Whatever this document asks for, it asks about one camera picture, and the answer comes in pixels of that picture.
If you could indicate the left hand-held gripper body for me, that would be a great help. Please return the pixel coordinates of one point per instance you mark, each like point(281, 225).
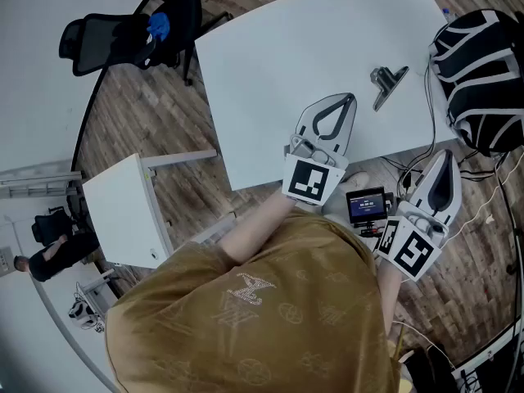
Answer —
point(305, 180)

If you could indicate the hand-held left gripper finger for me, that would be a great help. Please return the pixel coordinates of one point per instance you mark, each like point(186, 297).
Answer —
point(348, 133)
point(305, 117)

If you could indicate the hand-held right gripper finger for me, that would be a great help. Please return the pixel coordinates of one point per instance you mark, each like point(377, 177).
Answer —
point(456, 195)
point(419, 192)

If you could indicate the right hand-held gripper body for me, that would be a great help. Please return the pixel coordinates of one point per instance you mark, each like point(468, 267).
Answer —
point(413, 254)

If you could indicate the silver metal binder clip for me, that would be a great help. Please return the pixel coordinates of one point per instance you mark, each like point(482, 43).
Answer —
point(389, 86)

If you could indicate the person's left forearm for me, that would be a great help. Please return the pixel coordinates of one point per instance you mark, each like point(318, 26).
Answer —
point(254, 231)

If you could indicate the person's right forearm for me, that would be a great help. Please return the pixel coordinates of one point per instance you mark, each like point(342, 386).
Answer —
point(387, 297)

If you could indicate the small black monitor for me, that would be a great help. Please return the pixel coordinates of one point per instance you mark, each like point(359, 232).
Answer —
point(366, 207)

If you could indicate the black white striped backpack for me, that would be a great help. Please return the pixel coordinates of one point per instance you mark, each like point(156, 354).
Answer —
point(479, 76)

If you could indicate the white metal rack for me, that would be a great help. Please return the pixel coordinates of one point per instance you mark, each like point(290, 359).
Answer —
point(487, 356)

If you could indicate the person's mustard patterned shirt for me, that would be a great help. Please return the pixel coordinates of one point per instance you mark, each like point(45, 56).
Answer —
point(245, 342)

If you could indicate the blue cloth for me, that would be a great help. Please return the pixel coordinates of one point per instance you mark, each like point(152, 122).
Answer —
point(159, 25)

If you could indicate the black jacket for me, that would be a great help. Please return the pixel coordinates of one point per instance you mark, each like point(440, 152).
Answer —
point(135, 47)

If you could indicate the small white side table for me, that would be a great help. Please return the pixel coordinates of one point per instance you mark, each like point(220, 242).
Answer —
point(123, 211)

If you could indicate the black mesh office chair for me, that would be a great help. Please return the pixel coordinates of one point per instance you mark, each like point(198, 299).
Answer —
point(102, 35)

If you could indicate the aluminium rail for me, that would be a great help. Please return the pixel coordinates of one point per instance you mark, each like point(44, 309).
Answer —
point(37, 178)

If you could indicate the wall socket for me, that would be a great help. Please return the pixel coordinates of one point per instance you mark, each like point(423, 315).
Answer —
point(3, 260)

